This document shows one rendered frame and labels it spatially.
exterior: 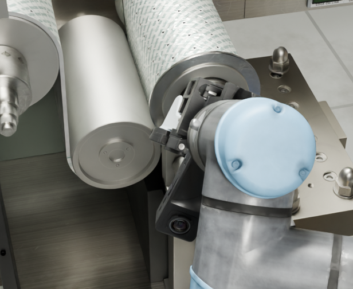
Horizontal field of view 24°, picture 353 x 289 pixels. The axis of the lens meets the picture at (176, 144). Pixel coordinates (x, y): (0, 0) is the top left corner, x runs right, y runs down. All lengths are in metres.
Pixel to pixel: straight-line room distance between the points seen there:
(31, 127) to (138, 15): 0.39
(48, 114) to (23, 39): 0.50
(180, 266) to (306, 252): 0.58
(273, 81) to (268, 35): 1.96
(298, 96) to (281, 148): 0.82
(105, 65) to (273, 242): 0.56
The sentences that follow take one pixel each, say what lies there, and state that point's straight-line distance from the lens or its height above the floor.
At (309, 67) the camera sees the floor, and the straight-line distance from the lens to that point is 3.28.
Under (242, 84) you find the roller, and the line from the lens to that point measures 1.07.
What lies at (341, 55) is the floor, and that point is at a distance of 3.37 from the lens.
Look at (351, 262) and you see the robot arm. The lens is 0.66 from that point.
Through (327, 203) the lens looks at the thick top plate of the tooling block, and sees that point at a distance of 1.27.
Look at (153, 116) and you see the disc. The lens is 1.07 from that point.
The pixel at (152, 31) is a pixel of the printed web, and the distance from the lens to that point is 1.13.
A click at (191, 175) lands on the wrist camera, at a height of 1.36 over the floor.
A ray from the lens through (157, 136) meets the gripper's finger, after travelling 0.87.
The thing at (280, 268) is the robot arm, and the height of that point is 1.42.
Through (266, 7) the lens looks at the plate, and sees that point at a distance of 1.44.
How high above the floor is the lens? 1.92
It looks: 42 degrees down
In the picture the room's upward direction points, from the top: straight up
